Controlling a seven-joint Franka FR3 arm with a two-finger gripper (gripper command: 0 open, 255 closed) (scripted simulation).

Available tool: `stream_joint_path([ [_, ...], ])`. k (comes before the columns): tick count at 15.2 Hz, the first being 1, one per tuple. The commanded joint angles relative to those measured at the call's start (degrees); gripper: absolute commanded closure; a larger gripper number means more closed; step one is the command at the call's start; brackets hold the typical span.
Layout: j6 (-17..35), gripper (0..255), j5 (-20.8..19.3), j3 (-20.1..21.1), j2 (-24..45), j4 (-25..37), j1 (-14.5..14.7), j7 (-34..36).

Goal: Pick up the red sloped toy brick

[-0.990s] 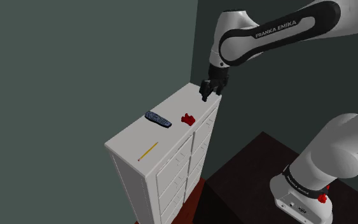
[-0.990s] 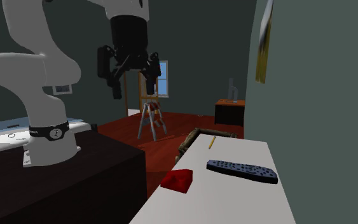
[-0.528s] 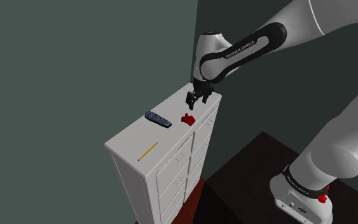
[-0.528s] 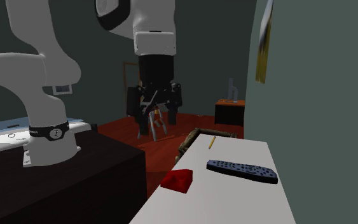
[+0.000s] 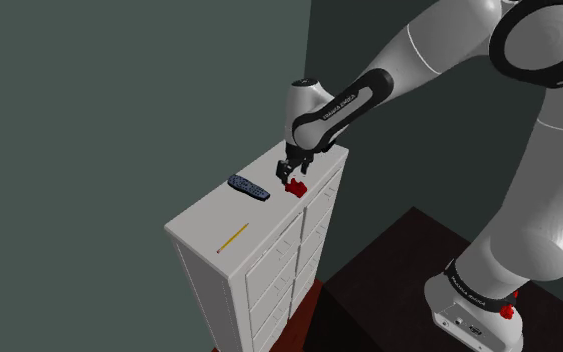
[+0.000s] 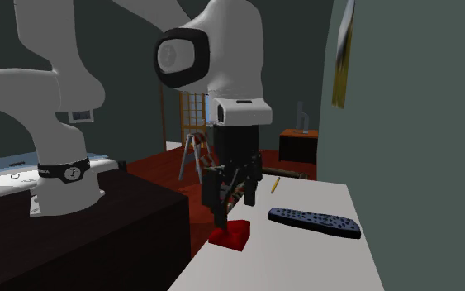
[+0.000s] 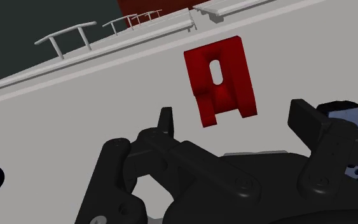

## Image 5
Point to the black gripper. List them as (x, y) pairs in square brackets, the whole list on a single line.
[(297, 157)]

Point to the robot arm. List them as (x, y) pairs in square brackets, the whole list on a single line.
[(544, 204)]

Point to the small red block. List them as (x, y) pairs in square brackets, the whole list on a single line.
[(297, 187)]

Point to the blue remote control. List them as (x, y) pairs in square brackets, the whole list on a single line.
[(248, 187)]

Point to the white chest of drawers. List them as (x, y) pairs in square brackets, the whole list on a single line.
[(271, 244)]

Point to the yellow pencil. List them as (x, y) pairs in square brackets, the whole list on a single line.
[(232, 238)]

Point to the dark robot stand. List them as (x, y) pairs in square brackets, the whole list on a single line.
[(388, 287)]

